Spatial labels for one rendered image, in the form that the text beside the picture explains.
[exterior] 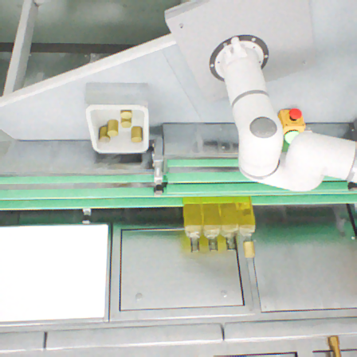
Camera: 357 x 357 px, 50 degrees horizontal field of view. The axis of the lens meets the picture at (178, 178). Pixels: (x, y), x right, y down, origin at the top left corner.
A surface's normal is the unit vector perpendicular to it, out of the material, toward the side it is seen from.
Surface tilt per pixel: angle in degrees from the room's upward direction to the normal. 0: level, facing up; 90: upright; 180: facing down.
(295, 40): 3
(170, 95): 0
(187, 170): 90
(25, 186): 90
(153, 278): 90
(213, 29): 3
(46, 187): 90
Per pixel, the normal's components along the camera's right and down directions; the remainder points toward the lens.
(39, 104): 0.05, 0.87
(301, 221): 0.06, -0.49
